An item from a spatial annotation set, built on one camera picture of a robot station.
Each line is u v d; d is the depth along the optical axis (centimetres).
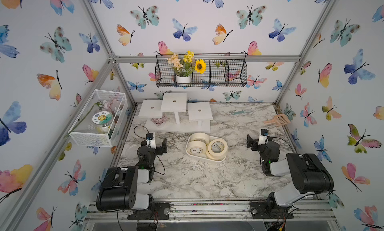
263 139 80
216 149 94
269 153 71
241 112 116
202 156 89
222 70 99
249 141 86
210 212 75
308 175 47
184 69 89
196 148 93
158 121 98
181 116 108
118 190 44
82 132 66
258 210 74
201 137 91
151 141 77
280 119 112
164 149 83
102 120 65
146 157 70
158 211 74
